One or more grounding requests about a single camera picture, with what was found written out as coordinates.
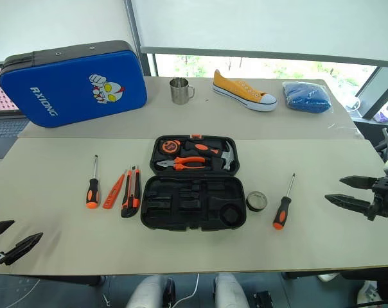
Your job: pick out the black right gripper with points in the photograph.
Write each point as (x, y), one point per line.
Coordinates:
(386, 199)

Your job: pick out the orange voltage tester pen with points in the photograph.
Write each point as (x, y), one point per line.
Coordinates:
(113, 192)

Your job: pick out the orange black utility knife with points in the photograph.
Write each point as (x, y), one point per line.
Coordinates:
(131, 199)

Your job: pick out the black tool case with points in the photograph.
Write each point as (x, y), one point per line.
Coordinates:
(194, 205)

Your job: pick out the small purple object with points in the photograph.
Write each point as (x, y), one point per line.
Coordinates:
(383, 118)

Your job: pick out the white shoe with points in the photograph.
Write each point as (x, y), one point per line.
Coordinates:
(367, 293)

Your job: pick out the black electrical tape roll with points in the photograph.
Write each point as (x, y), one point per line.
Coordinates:
(249, 205)

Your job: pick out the blue cloth in plastic bag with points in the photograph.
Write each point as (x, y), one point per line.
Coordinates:
(306, 97)

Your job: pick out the open laptop with pink screen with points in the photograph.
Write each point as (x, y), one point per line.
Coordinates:
(4, 128)

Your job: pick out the grey rounded robot leg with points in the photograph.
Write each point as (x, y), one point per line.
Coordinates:
(229, 290)
(147, 292)

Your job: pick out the blue zippered case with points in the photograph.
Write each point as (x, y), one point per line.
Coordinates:
(68, 96)

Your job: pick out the yellow canvas sneaker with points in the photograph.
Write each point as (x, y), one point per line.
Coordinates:
(235, 90)

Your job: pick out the orange black tape measure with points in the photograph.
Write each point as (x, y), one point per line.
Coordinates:
(170, 146)

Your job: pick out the white roller blind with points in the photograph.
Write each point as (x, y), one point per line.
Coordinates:
(52, 22)
(261, 22)

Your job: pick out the stainless steel mug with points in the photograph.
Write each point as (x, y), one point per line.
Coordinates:
(179, 93)

